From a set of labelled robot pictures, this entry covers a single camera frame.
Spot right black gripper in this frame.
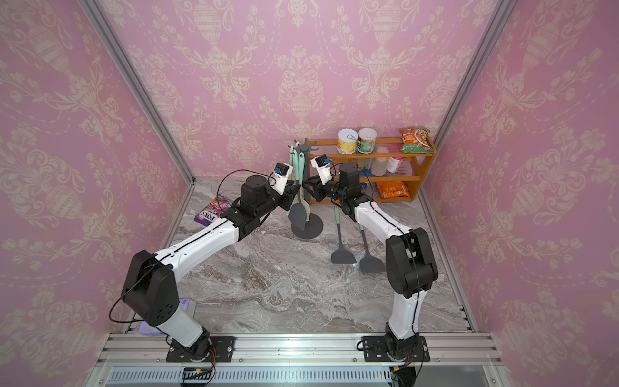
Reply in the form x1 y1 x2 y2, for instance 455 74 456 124
301 174 349 204

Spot grey spatula mint handle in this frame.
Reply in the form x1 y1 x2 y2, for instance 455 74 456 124
359 225 386 274
288 147 307 231
330 206 356 265

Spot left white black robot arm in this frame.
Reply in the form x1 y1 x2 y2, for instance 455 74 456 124
120 175 300 359

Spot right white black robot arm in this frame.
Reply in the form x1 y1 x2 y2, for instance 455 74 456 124
302 156 438 364

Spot grey utensil rack stand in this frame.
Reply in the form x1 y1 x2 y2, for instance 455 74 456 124
289 141 323 240

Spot yellow tin can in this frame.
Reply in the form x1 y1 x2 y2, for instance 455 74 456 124
336 128 359 155

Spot white plastic bottle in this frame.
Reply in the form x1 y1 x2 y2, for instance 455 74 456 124
371 146 389 177

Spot orange snack packet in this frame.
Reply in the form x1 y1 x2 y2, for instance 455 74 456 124
377 181 410 199

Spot green tin can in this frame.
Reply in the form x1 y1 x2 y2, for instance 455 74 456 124
356 127 377 154

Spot purple candy bag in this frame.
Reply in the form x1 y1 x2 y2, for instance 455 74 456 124
193 194 232 227

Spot wooden orange shelf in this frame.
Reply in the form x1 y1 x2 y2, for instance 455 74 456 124
311 137 436 203

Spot white pink bottle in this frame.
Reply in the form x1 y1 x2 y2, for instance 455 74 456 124
386 157 403 174

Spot red green snack packet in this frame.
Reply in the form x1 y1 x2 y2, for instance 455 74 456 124
400 127 434 154

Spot purple tissue packet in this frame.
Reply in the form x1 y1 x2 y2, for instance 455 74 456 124
138 298 195 336

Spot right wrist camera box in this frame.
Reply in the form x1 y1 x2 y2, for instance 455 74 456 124
310 155 333 185

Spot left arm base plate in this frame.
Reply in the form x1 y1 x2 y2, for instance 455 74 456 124
166 335 236 364

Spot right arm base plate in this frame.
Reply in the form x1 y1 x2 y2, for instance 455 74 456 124
356 335 430 364

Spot aluminium front rail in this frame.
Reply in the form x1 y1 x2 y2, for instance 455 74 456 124
87 333 510 386

